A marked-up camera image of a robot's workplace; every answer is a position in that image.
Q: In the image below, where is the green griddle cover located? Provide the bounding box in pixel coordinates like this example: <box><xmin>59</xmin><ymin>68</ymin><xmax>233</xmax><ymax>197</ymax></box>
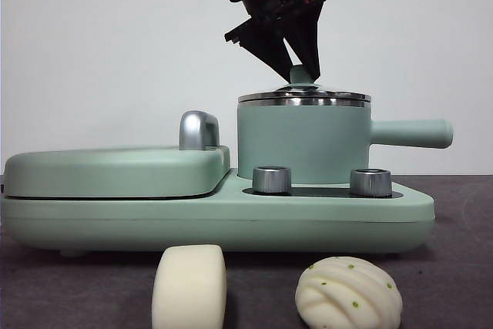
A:
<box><xmin>3</xmin><ymin>145</ymin><xmax>232</xmax><ymax>200</ymax></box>

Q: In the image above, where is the green pot with handle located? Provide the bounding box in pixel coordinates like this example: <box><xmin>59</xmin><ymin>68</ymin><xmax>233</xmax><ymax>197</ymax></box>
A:
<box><xmin>236</xmin><ymin>98</ymin><xmax>454</xmax><ymax>186</ymax></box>

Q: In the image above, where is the green breakfast machine base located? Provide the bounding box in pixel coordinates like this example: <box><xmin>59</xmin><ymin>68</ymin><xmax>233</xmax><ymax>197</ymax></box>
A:
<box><xmin>0</xmin><ymin>169</ymin><xmax>437</xmax><ymax>259</ymax></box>

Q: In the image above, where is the silver control knob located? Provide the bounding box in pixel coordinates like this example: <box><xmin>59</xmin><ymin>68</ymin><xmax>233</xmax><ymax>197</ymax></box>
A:
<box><xmin>252</xmin><ymin>165</ymin><xmax>293</xmax><ymax>194</ymax></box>
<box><xmin>349</xmin><ymin>168</ymin><xmax>394</xmax><ymax>197</ymax></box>

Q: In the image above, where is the glass lid with green knob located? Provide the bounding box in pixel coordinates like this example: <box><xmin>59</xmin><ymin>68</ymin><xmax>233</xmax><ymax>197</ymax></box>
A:
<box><xmin>237</xmin><ymin>65</ymin><xmax>372</xmax><ymax>104</ymax></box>

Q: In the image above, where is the pleated bun with green dots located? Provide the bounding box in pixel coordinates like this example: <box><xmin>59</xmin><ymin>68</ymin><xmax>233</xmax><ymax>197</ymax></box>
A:
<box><xmin>294</xmin><ymin>255</ymin><xmax>404</xmax><ymax>329</ymax></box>

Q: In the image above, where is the smooth white steamed bun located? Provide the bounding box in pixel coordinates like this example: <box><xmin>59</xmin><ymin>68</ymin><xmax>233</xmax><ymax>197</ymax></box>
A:
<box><xmin>151</xmin><ymin>244</ymin><xmax>227</xmax><ymax>329</ymax></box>

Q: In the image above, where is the black control panel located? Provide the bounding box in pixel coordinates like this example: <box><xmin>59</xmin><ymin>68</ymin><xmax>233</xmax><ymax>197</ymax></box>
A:
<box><xmin>243</xmin><ymin>186</ymin><xmax>404</xmax><ymax>198</ymax></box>

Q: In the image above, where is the silver griddle cover handle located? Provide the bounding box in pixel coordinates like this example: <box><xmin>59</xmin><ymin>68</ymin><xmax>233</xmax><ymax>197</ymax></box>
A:
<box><xmin>179</xmin><ymin>110</ymin><xmax>221</xmax><ymax>152</ymax></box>

